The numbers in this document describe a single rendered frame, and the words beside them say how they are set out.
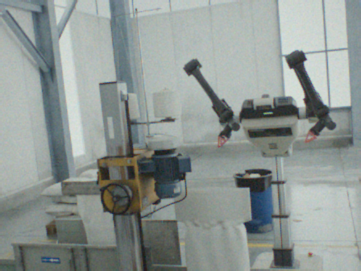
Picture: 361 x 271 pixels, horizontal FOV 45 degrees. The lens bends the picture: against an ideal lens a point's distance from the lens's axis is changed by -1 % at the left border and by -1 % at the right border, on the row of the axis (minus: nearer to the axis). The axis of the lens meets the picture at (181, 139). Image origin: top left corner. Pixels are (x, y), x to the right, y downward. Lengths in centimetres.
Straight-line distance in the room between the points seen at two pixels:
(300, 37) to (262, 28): 90
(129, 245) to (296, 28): 868
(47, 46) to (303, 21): 566
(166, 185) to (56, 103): 634
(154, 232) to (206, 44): 808
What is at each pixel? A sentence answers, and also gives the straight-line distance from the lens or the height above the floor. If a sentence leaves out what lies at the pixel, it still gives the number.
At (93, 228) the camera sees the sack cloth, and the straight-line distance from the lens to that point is 310.
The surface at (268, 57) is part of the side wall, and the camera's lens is 1072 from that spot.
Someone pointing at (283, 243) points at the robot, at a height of 48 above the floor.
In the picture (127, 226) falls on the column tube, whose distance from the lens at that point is 256.
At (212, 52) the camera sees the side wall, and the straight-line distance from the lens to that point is 1097.
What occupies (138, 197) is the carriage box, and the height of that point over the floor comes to 111.
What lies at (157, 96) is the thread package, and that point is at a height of 165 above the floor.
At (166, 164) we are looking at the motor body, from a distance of 244.
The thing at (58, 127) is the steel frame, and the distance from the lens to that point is 866.
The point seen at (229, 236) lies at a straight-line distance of 277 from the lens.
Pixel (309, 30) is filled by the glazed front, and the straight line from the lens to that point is 1067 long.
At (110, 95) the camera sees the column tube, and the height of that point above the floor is 169.
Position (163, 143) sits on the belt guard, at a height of 140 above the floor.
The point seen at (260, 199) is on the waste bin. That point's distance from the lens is 496.
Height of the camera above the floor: 169
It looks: 7 degrees down
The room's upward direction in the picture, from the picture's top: 6 degrees counter-clockwise
